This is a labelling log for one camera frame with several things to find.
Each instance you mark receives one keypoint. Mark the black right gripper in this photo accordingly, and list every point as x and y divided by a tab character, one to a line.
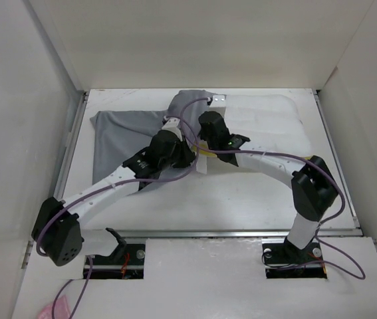
203	135

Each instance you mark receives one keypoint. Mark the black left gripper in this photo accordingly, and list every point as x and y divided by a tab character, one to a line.
187	157

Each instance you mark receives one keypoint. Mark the grey pillowcase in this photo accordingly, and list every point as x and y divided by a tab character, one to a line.
119	135

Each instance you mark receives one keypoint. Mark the white pillow yellow edge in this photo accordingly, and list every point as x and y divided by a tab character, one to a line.
271	121

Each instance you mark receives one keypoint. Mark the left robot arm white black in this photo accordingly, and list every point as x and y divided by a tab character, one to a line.
59	231

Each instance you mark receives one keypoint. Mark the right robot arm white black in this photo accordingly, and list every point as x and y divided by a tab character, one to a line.
312	185

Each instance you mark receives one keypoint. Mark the pink bubble wrap piece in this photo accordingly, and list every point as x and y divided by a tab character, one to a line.
61	311

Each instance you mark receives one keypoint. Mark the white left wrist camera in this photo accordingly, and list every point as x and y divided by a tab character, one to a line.
171	124

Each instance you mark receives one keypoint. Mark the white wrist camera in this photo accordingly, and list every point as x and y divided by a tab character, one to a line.
171	124
217	101

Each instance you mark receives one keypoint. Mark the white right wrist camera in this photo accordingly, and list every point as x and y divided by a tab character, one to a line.
217	101

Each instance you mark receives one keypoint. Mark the aluminium front rail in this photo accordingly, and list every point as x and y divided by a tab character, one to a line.
231	234

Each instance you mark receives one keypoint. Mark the aluminium left rail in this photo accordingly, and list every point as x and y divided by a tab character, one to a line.
69	138

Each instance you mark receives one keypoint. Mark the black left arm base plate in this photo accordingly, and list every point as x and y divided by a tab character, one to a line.
121	257

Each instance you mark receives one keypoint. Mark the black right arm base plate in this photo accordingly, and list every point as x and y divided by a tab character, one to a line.
284	261

